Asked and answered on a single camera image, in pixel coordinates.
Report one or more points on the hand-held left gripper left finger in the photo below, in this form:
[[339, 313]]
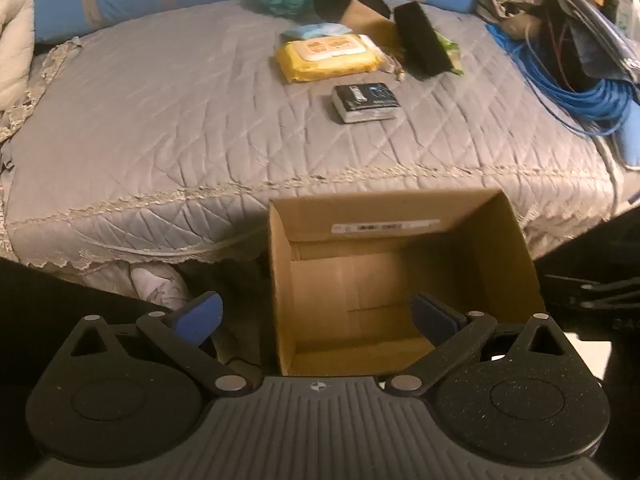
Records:
[[200, 317]]

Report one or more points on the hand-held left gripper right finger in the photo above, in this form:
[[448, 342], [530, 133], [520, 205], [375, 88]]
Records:
[[427, 317]]

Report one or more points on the cardboard box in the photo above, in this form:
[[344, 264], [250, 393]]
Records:
[[350, 285]]

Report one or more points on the small black tissue pack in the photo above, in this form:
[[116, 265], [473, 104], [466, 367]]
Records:
[[365, 102]]

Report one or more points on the yellow wet wipes pack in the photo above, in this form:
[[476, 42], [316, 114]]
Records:
[[325, 60]]

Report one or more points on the black rectangular sponge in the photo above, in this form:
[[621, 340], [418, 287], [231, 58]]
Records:
[[420, 40]]

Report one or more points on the light blue tissue pack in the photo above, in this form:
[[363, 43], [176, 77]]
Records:
[[310, 31]]

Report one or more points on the white crumpled cloth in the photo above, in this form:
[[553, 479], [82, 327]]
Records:
[[157, 285]]

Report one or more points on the grey quilted bedspread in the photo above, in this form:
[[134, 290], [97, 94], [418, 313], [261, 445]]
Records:
[[150, 135]]

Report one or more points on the green packet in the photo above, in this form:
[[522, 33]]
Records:
[[452, 55]]

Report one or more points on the dark plastic bag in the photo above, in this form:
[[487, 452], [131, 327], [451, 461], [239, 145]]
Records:
[[605, 35]]

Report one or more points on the beige comforter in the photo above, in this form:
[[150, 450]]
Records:
[[15, 35]]

